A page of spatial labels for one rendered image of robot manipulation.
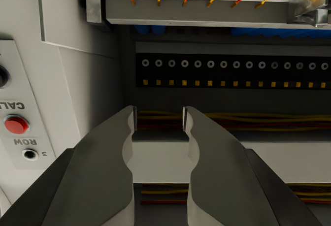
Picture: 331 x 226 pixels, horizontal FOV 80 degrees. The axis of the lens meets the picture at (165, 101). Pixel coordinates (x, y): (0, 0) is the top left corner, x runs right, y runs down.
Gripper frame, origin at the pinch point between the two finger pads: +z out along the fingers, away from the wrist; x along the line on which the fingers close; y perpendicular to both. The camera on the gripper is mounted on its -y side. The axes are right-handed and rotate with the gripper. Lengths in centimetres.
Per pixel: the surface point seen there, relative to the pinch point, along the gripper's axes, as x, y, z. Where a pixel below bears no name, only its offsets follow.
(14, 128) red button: -11.7, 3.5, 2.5
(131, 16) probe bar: -2.4, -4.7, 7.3
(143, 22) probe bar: -1.5, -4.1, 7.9
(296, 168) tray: 14.5, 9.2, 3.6
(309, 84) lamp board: 24.4, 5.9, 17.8
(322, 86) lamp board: 26.5, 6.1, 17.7
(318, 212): 33.5, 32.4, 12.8
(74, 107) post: -6.9, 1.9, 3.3
